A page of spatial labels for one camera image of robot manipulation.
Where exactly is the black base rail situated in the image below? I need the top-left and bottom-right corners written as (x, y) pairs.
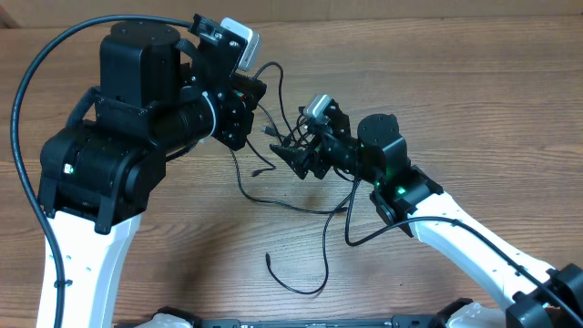
top-left (140, 298), bottom-right (502, 328)

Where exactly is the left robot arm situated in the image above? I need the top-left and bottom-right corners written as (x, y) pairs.
top-left (36, 16), bottom-right (266, 327)

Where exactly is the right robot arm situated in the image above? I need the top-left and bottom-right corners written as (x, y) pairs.
top-left (271, 103), bottom-right (582, 327)

